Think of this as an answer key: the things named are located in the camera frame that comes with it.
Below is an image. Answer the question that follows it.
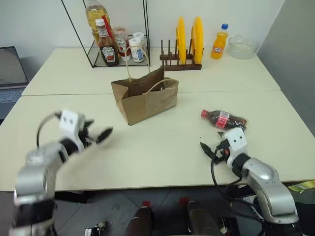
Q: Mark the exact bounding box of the clear glass bowl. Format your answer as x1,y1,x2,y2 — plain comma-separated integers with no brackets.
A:
226,34,261,59

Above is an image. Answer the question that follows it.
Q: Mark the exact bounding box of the brown paper bag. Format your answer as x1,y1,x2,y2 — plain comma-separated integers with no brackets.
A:
111,45,180,126

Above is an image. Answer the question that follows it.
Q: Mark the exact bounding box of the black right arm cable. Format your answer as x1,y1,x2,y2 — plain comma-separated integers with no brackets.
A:
210,145,264,222

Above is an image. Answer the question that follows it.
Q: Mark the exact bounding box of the yellow green packet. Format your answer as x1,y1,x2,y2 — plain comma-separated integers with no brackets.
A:
287,180,315,193

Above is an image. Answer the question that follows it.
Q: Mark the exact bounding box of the cola bottle red label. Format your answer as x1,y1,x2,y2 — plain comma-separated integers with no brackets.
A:
200,109,249,130

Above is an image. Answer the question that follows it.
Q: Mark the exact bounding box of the Heinz ketchup glass bottle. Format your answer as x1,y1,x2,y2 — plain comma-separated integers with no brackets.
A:
95,19,119,67

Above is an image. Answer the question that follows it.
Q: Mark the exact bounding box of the cooking oil bottle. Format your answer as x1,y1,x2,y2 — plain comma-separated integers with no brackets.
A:
85,0,110,42

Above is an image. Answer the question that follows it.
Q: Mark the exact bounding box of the dark wooden plate rack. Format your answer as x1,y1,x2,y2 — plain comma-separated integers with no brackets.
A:
159,39,203,72

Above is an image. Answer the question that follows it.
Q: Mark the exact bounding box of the yellow plate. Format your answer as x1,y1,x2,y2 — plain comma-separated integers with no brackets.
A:
175,16,187,66
190,16,204,64

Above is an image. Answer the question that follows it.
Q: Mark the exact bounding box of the orange soda bottle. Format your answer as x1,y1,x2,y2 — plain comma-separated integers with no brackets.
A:
210,23,229,59

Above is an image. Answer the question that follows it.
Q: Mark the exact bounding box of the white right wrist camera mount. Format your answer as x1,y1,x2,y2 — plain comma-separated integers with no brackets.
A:
223,127,248,166

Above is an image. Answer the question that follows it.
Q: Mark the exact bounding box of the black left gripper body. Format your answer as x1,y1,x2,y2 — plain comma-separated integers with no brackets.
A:
79,120,97,148

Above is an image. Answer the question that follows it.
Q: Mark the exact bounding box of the red ketchup squeeze bottle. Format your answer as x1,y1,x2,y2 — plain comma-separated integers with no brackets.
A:
113,26,131,61

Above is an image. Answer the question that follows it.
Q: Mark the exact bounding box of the dark rounded shape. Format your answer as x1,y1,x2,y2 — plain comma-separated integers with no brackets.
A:
186,201,220,236
125,207,156,236

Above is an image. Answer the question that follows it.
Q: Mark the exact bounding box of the grey laptop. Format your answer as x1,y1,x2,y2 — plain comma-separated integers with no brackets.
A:
0,46,30,120

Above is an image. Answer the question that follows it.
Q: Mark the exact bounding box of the black wire shelf rack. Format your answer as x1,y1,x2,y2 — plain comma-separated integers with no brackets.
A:
61,0,151,68

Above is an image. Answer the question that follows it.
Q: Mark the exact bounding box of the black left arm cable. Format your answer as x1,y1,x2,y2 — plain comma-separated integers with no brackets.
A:
36,112,63,148

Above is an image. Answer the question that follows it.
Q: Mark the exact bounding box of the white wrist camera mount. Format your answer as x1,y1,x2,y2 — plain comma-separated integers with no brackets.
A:
223,127,248,166
59,110,86,154

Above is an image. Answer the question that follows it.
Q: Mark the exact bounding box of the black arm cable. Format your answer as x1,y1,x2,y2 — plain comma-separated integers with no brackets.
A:
210,145,264,222
36,112,63,148

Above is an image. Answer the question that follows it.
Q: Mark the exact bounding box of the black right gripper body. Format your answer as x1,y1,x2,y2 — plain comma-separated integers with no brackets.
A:
213,138,232,165

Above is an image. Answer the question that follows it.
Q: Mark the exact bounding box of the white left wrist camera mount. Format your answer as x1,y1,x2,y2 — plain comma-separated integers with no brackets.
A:
59,110,86,154

